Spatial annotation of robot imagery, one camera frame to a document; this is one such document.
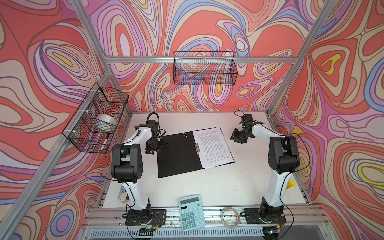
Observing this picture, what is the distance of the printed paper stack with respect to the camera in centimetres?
95

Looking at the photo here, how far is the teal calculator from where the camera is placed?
2.35 ft

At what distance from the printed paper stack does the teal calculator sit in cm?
21
